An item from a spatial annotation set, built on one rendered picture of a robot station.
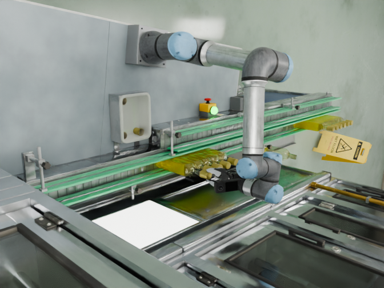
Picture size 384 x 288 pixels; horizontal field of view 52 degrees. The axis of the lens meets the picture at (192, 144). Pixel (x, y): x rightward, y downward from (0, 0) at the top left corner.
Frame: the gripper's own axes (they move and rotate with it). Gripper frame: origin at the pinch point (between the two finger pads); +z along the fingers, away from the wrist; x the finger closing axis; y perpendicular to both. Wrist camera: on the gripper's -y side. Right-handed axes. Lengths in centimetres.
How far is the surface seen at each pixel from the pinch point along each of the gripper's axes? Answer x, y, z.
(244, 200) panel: -12.0, 11.6, -12.0
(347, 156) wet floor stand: -80, 334, 78
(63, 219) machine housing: 23, -88, -40
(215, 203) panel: -12.6, 1.2, -3.8
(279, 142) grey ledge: -11, 106, 31
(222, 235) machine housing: -14.9, -15.7, -21.9
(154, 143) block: 8.5, -0.8, 34.8
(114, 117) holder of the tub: 23, -20, 40
